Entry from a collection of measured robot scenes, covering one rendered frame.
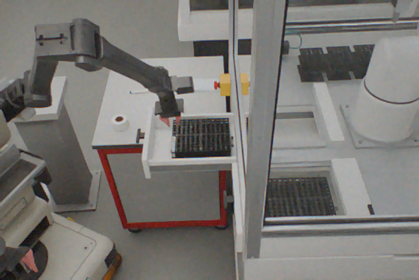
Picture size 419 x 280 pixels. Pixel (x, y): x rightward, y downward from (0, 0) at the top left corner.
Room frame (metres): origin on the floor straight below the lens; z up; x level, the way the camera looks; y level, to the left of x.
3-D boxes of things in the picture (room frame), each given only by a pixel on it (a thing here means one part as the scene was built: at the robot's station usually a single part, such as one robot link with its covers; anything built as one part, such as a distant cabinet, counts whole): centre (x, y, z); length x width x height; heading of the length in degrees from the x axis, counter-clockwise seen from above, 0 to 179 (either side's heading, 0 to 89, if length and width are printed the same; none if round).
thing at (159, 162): (1.14, 0.03, 0.86); 0.40 x 0.26 x 0.06; 89
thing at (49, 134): (1.60, 0.85, 0.38); 0.30 x 0.30 x 0.76; 2
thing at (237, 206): (0.82, -0.08, 0.87); 0.29 x 0.02 x 0.11; 179
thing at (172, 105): (1.11, 0.14, 1.09); 0.10 x 0.07 x 0.07; 90
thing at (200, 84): (1.61, 0.02, 0.77); 0.13 x 0.09 x 0.02; 85
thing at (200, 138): (1.14, 0.04, 0.87); 0.22 x 0.18 x 0.06; 89
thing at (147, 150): (1.14, 0.24, 0.87); 0.29 x 0.02 x 0.11; 179
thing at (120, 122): (1.36, 0.40, 0.78); 0.07 x 0.07 x 0.04
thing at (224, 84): (1.47, -0.07, 0.88); 0.07 x 0.05 x 0.07; 179
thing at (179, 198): (1.55, 0.21, 0.38); 0.62 x 0.58 x 0.76; 179
